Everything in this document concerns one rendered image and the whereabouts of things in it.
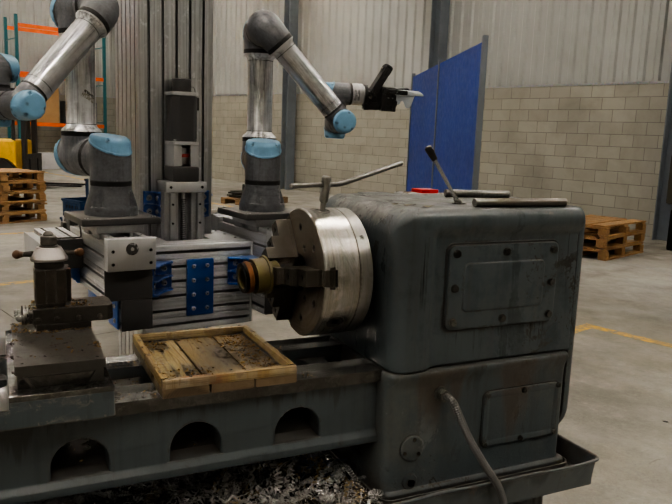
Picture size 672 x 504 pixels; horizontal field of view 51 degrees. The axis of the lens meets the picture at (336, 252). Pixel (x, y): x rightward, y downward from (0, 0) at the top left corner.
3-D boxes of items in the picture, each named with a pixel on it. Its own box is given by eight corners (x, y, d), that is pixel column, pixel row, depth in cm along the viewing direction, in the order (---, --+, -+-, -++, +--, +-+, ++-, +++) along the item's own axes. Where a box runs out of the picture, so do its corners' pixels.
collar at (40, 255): (66, 256, 160) (66, 243, 160) (69, 262, 153) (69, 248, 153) (28, 257, 157) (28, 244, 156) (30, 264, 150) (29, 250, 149)
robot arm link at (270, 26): (269, -4, 217) (366, 119, 230) (265, 2, 228) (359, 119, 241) (241, 20, 217) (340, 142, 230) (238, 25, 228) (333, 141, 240)
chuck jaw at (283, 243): (304, 263, 177) (295, 222, 182) (310, 255, 173) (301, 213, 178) (262, 265, 173) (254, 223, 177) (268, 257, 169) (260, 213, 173)
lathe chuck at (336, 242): (301, 302, 195) (313, 193, 185) (351, 354, 168) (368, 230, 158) (271, 304, 191) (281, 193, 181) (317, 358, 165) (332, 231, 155)
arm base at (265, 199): (231, 207, 235) (231, 178, 234) (271, 206, 244) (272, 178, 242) (251, 212, 223) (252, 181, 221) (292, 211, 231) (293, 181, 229)
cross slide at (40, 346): (82, 324, 175) (81, 306, 174) (106, 380, 137) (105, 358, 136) (8, 330, 168) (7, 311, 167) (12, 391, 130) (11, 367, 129)
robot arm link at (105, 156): (106, 182, 196) (105, 133, 194) (77, 179, 204) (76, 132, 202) (141, 181, 206) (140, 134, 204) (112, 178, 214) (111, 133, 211)
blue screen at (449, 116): (378, 230, 1069) (386, 72, 1030) (430, 232, 1074) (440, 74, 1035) (426, 290, 663) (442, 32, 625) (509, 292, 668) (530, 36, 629)
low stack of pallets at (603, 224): (585, 244, 1013) (588, 214, 1005) (645, 252, 952) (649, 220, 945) (541, 251, 926) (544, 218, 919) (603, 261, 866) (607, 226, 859)
